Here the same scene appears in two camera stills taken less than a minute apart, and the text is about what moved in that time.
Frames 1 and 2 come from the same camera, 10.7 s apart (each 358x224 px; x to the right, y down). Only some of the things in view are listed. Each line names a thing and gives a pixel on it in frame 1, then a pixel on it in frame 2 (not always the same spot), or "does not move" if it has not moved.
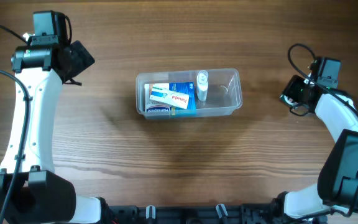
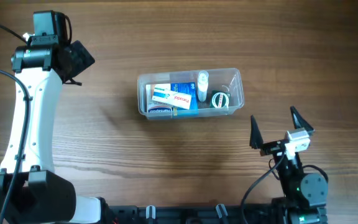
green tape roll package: x=289 y=101 → x=219 y=99
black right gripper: x=293 y=94 → x=275 y=147
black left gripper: x=81 y=58 does not move
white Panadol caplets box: x=169 y=96 does not move
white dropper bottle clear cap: x=202 y=85 does not move
